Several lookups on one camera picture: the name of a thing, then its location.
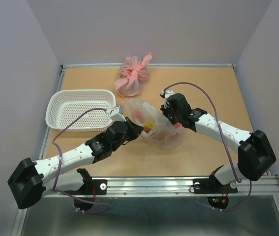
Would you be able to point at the pink knotted plastic bag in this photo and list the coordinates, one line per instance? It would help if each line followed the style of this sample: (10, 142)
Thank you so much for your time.
(133, 75)

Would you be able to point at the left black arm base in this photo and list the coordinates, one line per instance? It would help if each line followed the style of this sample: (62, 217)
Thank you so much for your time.
(84, 199)

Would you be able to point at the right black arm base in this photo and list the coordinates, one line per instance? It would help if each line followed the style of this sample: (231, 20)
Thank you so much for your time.
(217, 194)

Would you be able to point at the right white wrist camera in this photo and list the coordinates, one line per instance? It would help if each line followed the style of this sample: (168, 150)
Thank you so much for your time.
(165, 94)

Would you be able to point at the white perforated plastic basket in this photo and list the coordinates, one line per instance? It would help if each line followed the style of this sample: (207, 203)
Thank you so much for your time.
(67, 105)

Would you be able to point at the yellow fruit in bag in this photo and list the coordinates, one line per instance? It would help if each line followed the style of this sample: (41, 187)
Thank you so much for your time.
(149, 126)

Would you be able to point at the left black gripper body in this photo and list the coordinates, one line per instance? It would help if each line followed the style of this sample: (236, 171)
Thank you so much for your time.
(114, 147)

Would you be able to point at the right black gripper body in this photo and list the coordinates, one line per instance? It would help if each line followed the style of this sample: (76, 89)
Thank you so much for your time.
(174, 117)

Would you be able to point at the aluminium front rail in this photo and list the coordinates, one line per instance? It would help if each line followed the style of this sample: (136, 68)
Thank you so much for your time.
(165, 186)

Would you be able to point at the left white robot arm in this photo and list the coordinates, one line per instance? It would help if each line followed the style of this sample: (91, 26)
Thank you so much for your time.
(29, 180)

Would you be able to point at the clear plastic fruit bag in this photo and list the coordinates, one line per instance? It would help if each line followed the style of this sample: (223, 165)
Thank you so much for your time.
(135, 104)

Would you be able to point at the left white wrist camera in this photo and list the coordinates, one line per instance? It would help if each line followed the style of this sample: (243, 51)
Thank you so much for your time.
(116, 114)

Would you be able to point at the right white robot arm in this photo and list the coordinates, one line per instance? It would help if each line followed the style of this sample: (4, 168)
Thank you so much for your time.
(255, 154)

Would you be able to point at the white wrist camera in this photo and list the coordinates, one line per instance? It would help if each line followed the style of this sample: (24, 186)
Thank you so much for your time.
(165, 94)
(116, 114)

